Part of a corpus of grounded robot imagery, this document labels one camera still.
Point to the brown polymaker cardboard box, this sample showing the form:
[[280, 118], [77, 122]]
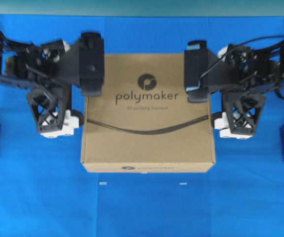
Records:
[[143, 123]]

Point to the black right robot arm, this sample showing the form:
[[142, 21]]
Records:
[[242, 75]]

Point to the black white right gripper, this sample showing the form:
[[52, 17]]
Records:
[[241, 74]]

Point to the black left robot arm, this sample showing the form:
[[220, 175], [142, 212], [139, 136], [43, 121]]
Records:
[[7, 64]]

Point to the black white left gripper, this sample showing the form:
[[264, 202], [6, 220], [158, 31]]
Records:
[[50, 70]]

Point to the blue table cloth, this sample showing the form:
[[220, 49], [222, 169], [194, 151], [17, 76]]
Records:
[[46, 192]]

